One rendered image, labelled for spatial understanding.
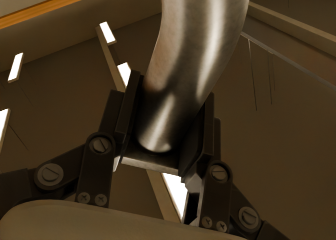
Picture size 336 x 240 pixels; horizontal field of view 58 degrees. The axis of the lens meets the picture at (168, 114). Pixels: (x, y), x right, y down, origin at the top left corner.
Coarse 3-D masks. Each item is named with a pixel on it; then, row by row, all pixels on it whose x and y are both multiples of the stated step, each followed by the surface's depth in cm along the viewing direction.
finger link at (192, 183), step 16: (208, 96) 15; (208, 112) 15; (192, 128) 15; (208, 128) 14; (192, 144) 14; (208, 144) 13; (192, 160) 14; (208, 160) 14; (192, 176) 14; (192, 192) 14; (240, 192) 13; (240, 208) 13; (240, 224) 12; (256, 224) 13
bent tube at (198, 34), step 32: (192, 0) 9; (224, 0) 9; (160, 32) 11; (192, 32) 10; (224, 32) 10; (160, 64) 12; (192, 64) 11; (224, 64) 12; (160, 96) 13; (192, 96) 12; (160, 128) 14; (128, 160) 16; (160, 160) 16
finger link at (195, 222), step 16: (208, 176) 13; (224, 176) 13; (208, 192) 12; (224, 192) 13; (192, 208) 14; (208, 208) 12; (224, 208) 12; (192, 224) 12; (208, 224) 12; (224, 224) 12
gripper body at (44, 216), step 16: (16, 208) 10; (32, 208) 10; (48, 208) 10; (64, 208) 10; (80, 208) 10; (96, 208) 10; (0, 224) 9; (16, 224) 9; (32, 224) 9; (48, 224) 9; (64, 224) 9; (80, 224) 10; (96, 224) 10; (112, 224) 10; (128, 224) 10; (144, 224) 10; (160, 224) 10; (176, 224) 11
